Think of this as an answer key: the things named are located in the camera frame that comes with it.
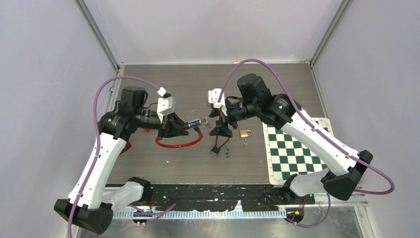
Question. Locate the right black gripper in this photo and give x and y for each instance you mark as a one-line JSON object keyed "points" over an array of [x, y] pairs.
{"points": [[221, 130]]}

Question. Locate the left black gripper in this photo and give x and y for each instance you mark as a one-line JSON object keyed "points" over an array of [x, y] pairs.
{"points": [[172, 126]]}

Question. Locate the red cable lock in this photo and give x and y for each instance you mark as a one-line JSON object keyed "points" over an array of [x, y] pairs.
{"points": [[194, 125]]}

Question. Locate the black cable padlock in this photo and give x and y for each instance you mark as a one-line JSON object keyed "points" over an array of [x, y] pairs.
{"points": [[216, 148]]}

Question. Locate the small brass padlock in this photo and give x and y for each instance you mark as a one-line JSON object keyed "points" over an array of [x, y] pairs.
{"points": [[245, 133]]}

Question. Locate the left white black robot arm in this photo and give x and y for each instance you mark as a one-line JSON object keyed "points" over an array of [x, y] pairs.
{"points": [[87, 206]]}

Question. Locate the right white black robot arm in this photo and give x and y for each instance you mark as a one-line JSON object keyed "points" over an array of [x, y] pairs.
{"points": [[345, 166]]}

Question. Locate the brown wooden metronome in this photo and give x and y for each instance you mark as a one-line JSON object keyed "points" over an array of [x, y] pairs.
{"points": [[126, 147]]}

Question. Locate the green white checkered mat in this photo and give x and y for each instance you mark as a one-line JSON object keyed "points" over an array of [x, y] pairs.
{"points": [[286, 156]]}

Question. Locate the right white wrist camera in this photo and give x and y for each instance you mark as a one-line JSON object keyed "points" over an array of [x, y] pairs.
{"points": [[216, 99]]}

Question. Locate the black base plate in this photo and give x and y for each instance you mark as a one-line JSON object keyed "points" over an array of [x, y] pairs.
{"points": [[219, 197]]}

